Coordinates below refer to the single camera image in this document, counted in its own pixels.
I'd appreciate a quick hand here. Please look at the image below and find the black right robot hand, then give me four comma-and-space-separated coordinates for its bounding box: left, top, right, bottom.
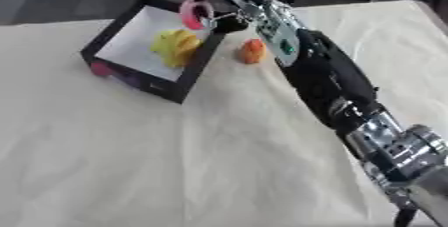
192, 0, 259, 35

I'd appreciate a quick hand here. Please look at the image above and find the pink ring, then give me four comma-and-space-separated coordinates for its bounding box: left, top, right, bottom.
176, 0, 217, 31

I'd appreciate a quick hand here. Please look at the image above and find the black box with white inside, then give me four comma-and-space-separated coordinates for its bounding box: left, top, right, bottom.
78, 0, 230, 105

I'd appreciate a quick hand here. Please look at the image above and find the orange toy fruit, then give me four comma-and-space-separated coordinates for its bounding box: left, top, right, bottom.
236, 38, 270, 65

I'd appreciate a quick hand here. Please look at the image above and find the yellow toy banana bunch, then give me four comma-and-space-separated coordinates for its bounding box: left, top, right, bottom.
148, 28, 205, 69

